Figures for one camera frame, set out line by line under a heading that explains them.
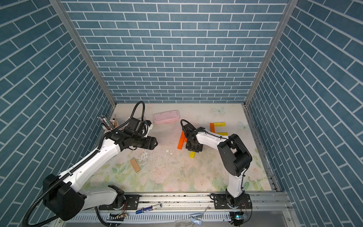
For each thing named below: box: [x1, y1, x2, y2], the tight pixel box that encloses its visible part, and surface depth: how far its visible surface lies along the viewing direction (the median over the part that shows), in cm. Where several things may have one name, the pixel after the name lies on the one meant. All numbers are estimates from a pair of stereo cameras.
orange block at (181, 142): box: [177, 134, 185, 150], surface depth 98 cm
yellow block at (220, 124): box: [214, 122, 226, 127], surface depth 108 cm
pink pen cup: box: [102, 119, 119, 134], surface depth 95 cm
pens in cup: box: [96, 113, 119, 131], surface depth 94 cm
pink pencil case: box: [153, 109, 181, 125], surface depth 113 cm
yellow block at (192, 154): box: [189, 150, 196, 159], surface depth 93 cm
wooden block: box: [129, 157, 141, 173], surface depth 88 cm
